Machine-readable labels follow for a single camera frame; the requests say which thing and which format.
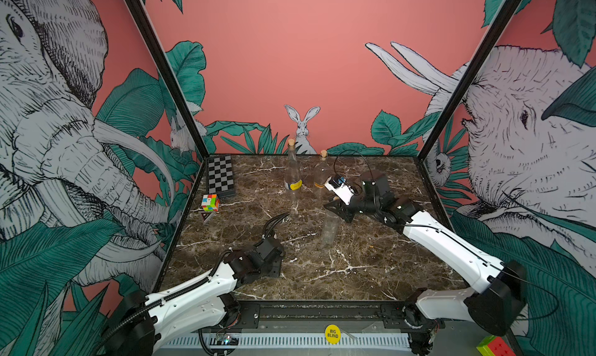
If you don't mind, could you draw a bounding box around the glass bottle blue label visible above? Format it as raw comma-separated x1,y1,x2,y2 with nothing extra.
321,210,341,247

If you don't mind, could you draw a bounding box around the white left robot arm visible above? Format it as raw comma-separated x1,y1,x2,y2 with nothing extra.
93,236,285,355

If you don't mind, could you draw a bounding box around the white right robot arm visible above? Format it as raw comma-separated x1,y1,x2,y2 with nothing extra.
324,171,527,336

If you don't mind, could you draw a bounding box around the glass bottle yellow price label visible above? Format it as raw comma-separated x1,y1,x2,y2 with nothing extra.
285,139,304,212

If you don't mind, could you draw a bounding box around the colourful rubiks cube on table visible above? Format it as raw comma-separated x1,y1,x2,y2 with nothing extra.
201,194,220,212

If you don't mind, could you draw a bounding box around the black white chessboard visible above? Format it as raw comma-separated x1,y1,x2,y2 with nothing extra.
206,155,236,199

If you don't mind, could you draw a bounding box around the yellow round big blind sticker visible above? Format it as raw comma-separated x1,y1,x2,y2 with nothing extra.
324,324,341,345

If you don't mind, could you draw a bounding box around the colourful cube bottom right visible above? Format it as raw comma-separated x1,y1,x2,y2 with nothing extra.
476,336,515,356

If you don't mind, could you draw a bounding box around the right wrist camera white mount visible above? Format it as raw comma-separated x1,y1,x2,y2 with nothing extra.
324,174,355,205

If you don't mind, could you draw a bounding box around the thin black right cable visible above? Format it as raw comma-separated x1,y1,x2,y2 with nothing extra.
332,148,376,182

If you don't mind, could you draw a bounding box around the black corrugated left cable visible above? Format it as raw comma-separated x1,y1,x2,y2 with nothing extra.
99,211,290,356

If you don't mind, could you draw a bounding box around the white perforated cable tray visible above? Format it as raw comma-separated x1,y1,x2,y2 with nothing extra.
164,333,411,351

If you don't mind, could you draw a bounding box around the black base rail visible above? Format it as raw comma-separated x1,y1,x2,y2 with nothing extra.
229,300,451,333

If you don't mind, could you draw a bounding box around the black right frame post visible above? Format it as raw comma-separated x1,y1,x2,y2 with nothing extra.
417,0,522,161

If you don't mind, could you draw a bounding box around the black frame post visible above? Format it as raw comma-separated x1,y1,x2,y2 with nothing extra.
124,0,210,160
417,0,522,161

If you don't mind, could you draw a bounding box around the black left frame post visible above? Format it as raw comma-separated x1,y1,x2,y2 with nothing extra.
124,0,210,160

